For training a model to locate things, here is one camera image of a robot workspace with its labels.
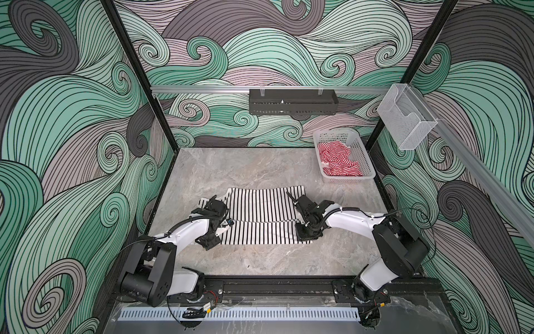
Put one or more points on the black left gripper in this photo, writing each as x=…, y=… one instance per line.
x=209, y=244

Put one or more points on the black wall shelf tray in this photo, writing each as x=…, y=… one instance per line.
x=299, y=103

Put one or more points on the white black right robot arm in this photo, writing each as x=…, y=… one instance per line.
x=401, y=246

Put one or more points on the black frame post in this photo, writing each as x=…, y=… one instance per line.
x=123, y=37
x=428, y=42

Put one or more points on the aluminium rail right wall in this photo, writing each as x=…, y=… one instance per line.
x=497, y=153

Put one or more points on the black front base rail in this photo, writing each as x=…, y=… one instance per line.
x=232, y=289

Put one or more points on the black frame post right rear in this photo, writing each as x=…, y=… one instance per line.
x=428, y=42

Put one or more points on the black frame post left rear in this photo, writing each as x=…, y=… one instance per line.
x=123, y=37

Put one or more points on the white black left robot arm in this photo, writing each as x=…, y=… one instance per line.
x=149, y=275

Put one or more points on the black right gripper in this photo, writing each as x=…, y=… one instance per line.
x=302, y=236

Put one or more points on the clear plastic wall bin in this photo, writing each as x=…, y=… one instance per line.
x=407, y=116

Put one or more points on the red white striped tank top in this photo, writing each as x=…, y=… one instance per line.
x=335, y=160

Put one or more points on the white plastic laundry basket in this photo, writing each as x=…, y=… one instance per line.
x=350, y=138

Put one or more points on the aluminium rail back wall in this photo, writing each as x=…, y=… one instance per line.
x=214, y=89

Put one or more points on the aluminium rail wall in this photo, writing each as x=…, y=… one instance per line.
x=214, y=89
x=497, y=153

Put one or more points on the white slotted cable duct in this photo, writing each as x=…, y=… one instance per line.
x=245, y=314

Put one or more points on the black white striped tank top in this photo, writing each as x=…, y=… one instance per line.
x=262, y=216

